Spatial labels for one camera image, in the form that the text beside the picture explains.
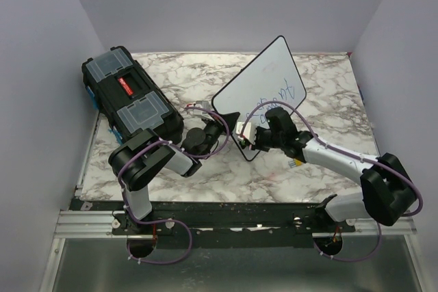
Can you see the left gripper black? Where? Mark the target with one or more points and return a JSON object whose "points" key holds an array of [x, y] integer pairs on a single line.
{"points": [[230, 119]]}

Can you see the white whiteboard black frame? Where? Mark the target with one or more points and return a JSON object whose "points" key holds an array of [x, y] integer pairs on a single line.
{"points": [[272, 76]]}

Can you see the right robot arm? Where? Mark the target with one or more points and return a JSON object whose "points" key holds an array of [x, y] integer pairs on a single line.
{"points": [[386, 189]]}

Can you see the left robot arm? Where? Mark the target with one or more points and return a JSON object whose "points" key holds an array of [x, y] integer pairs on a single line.
{"points": [[136, 162]]}

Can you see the yellow grey small connector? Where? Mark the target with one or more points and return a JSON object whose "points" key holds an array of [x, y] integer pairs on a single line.
{"points": [[294, 163]]}

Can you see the black plastic toolbox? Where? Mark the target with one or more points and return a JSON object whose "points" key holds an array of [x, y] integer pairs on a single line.
{"points": [[128, 97]]}

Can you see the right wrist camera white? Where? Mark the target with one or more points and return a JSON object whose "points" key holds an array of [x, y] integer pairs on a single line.
{"points": [[246, 134]]}

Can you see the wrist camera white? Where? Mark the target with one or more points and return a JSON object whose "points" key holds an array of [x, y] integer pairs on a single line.
{"points": [[202, 109], [246, 134]]}

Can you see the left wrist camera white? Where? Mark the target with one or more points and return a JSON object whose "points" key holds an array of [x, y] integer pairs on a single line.
{"points": [[202, 109]]}

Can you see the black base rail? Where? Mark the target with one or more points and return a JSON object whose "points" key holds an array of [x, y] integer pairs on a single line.
{"points": [[176, 225]]}

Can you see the aluminium extrusion frame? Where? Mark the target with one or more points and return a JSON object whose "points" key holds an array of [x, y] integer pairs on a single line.
{"points": [[96, 186]]}

